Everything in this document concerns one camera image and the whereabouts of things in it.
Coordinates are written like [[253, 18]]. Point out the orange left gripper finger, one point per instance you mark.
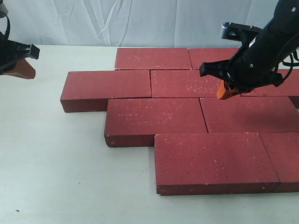
[[22, 70]]

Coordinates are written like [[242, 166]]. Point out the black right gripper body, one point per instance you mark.
[[250, 67]]

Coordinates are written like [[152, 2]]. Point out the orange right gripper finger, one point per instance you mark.
[[230, 93], [222, 88]]

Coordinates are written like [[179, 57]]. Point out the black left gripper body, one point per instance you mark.
[[11, 52]]

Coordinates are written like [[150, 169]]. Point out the speckled red brick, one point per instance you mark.
[[182, 84]]

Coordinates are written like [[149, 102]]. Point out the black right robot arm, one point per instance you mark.
[[282, 29]]

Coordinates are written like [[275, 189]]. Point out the back right row brick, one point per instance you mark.
[[200, 55]]

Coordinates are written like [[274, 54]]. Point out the right middle row brick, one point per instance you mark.
[[289, 88]]

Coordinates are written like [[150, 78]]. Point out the third row red brick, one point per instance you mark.
[[250, 114]]

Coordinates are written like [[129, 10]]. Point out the back left row brick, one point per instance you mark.
[[152, 59]]

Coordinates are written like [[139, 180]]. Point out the blue white backdrop curtain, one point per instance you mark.
[[132, 23]]

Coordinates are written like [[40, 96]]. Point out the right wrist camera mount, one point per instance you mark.
[[239, 32]]

